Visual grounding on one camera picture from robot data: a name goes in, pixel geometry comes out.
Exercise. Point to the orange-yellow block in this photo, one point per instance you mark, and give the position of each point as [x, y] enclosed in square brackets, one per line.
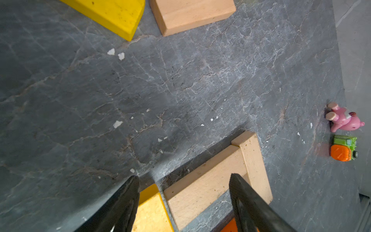
[152, 215]

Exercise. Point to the tan block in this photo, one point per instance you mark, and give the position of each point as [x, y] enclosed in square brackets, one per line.
[178, 16]
[195, 192]
[256, 174]

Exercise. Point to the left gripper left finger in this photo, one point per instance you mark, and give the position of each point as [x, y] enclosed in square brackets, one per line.
[118, 213]

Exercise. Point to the tan block top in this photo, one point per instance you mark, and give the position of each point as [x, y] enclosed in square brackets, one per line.
[178, 16]

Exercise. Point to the orange block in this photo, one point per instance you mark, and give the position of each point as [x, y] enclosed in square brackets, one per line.
[230, 227]

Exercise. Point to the pink pig toy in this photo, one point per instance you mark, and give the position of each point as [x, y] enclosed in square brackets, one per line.
[342, 119]

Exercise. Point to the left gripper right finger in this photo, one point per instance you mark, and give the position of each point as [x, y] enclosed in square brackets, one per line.
[252, 213]

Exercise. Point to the small orange green toy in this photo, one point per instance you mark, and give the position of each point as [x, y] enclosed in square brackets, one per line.
[344, 148]

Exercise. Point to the yellow block top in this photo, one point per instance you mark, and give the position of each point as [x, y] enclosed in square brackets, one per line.
[122, 17]

